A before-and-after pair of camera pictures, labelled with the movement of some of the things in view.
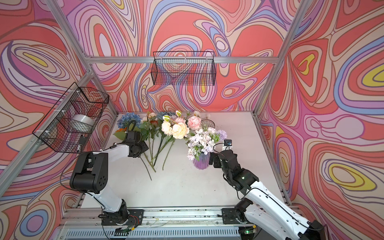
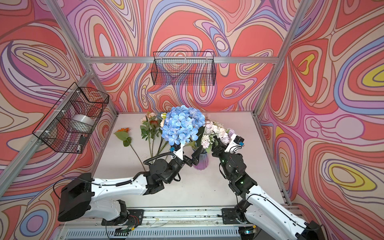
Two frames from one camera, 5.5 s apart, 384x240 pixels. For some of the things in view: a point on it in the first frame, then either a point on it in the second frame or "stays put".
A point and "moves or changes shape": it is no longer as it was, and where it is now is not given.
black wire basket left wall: (66, 128) stays put
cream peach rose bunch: (178, 130) to (151, 124)
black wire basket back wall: (183, 68) stays put
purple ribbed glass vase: (203, 162) stays put
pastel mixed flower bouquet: (204, 141) moves or changes shape
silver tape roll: (81, 123) stays put
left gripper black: (144, 147) to (192, 160)
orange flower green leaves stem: (120, 134) stays put
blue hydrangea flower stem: (124, 120) to (181, 124)
